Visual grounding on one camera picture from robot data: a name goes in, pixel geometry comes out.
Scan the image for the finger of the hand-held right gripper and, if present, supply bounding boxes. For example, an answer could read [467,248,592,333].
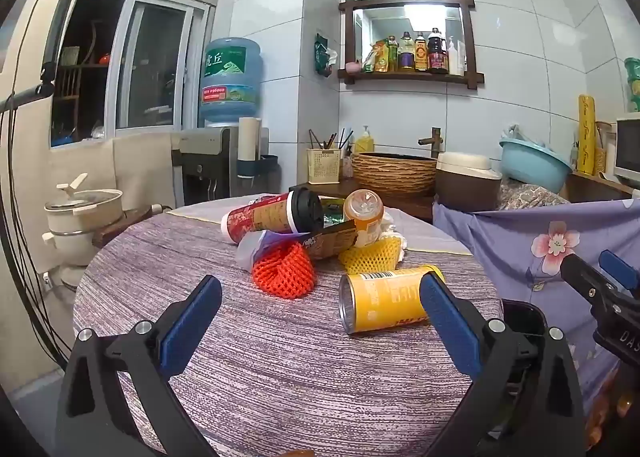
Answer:
[560,253,618,310]
[599,249,640,299]

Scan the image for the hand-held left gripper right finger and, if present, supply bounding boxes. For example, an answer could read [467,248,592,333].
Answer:
[419,272,586,457]

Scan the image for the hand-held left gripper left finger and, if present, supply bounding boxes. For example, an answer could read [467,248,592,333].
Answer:
[56,274,223,457]

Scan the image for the yellow metal can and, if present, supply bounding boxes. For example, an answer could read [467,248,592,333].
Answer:
[339,264,446,335]

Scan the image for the purple tissue packet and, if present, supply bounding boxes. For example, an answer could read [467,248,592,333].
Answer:
[235,229,311,273]

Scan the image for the yellow foam net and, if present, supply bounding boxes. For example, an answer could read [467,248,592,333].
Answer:
[338,235,407,273]

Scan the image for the orange foam net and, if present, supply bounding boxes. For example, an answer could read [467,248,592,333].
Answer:
[251,242,318,300]

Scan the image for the white tissue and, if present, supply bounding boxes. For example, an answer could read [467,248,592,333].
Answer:
[377,209,408,250]

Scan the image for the red paper cup black lid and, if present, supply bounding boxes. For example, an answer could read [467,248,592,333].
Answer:
[221,188,325,244]

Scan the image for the brown snack packet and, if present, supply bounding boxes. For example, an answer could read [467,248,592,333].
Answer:
[300,219,358,260]

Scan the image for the green snack packet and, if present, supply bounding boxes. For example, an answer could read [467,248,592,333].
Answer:
[317,197,353,229]

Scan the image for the purple floral cloth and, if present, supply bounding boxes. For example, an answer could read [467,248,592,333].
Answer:
[432,199,640,448]

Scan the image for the brown patterned cloth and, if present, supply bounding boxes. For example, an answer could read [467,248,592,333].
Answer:
[495,179,571,212]

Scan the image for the white microwave oven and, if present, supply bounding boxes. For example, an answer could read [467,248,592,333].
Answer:
[614,117,640,188]

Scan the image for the blue plastic basin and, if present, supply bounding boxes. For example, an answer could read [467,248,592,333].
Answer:
[500,138,573,194]

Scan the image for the dark wooden stool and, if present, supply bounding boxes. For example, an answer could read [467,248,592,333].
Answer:
[92,204,166,248]

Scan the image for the brown rice cooker cream lid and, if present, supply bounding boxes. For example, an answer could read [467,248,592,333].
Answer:
[435,152,502,212]

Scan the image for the cream steamer pot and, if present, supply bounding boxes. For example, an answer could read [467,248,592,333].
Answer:
[42,232,103,268]

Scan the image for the cream pot with glass lid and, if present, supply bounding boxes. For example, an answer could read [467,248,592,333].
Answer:
[44,173,124,237]

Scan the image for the wicker wash basin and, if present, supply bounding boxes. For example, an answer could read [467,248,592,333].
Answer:
[351,152,441,198]

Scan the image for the beige cloth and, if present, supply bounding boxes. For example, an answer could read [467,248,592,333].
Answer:
[50,134,183,238]

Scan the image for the water dispenser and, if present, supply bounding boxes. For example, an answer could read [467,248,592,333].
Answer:
[172,126,241,208]

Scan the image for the grey cup holder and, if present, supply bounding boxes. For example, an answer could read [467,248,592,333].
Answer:
[236,154,279,182]

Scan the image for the wooden counter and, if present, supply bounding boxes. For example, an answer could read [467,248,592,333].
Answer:
[289,172,640,222]

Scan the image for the bamboo faucet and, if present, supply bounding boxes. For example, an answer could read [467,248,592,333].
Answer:
[418,127,445,158]

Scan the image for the paper towel roll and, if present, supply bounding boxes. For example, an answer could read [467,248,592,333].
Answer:
[238,117,263,160]

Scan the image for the beige chopstick holder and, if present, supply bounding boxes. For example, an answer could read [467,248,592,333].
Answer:
[306,148,342,185]

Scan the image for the yellow soap bottle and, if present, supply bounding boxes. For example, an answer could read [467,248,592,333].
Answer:
[354,126,376,154]

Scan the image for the bunch of chopsticks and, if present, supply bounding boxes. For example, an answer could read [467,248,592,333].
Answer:
[307,127,353,150]

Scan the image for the blue water jug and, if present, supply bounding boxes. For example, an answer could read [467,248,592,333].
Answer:
[199,37,264,128]

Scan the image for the white pump bottle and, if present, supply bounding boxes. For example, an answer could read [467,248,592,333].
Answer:
[447,37,466,76]

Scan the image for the dark soy sauce bottle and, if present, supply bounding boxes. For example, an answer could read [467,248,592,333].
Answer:
[427,28,449,74]

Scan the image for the sliding window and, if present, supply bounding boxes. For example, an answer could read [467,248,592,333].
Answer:
[50,0,220,148]

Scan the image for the brown sauce bottle yellow label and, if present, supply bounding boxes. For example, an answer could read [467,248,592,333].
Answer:
[414,32,430,72]

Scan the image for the amber sauce bottle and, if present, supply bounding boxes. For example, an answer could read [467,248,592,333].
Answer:
[398,31,416,72]

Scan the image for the yellow green seasoning packet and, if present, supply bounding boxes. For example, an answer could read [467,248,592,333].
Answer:
[362,41,390,72]

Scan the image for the black light stand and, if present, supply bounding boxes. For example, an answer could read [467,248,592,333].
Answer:
[0,0,101,112]

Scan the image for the green hanging packet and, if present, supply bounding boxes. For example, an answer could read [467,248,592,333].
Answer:
[314,32,338,78]

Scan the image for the black cables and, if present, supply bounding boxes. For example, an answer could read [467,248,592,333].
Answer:
[0,107,71,368]

